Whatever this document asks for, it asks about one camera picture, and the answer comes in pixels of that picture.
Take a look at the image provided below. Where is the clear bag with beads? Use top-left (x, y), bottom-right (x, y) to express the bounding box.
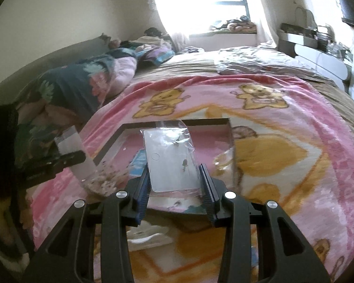
top-left (54, 126), bottom-right (118, 199)

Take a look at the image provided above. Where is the earring card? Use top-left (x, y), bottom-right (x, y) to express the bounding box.
top-left (140, 120), bottom-right (202, 196)

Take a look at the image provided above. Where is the dark floral quilt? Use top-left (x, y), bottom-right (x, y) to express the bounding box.
top-left (14, 48), bottom-right (137, 166)

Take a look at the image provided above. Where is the pink bear-print fleece blanket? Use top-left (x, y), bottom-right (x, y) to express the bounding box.
top-left (31, 74), bottom-right (354, 282)

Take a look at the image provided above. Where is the blue label card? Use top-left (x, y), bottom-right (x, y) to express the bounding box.
top-left (128, 149), bottom-right (147, 178)

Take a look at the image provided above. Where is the shallow pink cardboard box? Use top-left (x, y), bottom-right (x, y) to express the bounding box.
top-left (93, 117), bottom-right (240, 216)

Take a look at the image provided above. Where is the purple blue pillow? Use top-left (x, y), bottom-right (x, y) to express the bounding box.
top-left (136, 46), bottom-right (175, 67)

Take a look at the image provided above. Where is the white bench at bed foot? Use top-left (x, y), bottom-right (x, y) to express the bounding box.
top-left (278, 23), bottom-right (350, 93)

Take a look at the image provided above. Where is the clothes pile on windowsill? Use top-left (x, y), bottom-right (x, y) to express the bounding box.
top-left (209, 16), bottom-right (257, 34)

